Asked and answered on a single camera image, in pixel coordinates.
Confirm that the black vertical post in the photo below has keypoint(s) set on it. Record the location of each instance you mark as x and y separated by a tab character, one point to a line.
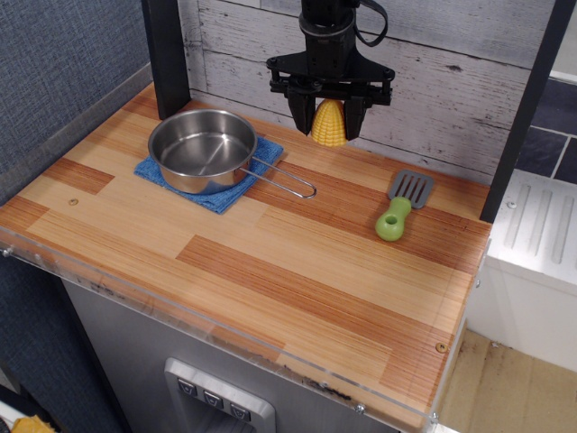
546	55
166	49

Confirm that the white toy sink counter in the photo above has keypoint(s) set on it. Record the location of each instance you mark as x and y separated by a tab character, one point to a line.
525	296

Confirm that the clear acrylic table edge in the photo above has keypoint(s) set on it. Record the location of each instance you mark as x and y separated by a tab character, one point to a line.
399	416

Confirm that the black right vertical post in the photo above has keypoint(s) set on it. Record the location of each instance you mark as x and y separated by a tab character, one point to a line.
546	55

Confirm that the yellow toy corn piece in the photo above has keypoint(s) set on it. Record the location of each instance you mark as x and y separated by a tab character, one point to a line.
328	128

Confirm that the silver toy fridge front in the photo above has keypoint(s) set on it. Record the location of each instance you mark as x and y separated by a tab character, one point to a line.
133	346

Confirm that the yellow object in corner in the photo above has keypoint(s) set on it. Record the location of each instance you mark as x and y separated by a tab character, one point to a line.
31	425

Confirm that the grey dispenser button panel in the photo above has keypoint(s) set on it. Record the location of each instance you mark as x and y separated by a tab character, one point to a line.
205	403

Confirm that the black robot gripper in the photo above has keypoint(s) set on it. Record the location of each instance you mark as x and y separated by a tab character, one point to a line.
330	68

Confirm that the silver steel pan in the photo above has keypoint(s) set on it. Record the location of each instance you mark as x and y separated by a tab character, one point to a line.
207	151

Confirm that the blue folded cloth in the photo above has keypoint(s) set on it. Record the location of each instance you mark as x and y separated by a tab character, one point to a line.
219	202

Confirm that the black left vertical post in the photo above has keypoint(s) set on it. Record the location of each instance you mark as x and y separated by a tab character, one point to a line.
166	49

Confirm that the green handled grey spatula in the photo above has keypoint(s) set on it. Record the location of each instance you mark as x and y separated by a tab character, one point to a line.
410	190

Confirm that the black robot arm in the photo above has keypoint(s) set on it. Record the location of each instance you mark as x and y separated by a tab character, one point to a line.
334	19

